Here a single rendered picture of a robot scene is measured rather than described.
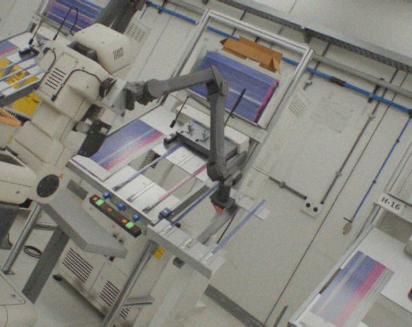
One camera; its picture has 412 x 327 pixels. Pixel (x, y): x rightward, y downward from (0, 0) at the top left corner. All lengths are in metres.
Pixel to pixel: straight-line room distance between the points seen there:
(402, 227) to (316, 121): 1.81
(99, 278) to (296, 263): 1.78
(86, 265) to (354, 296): 1.53
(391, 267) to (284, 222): 1.89
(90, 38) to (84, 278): 1.49
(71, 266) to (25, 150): 1.17
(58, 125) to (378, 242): 1.52
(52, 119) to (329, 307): 1.33
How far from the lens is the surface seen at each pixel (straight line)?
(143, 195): 2.46
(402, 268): 2.36
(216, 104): 2.14
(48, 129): 1.95
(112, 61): 1.95
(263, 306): 4.16
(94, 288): 2.90
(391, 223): 2.61
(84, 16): 3.67
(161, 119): 2.94
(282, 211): 4.13
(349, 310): 2.13
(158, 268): 2.66
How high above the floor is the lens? 1.20
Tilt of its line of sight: 2 degrees down
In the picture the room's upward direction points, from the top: 29 degrees clockwise
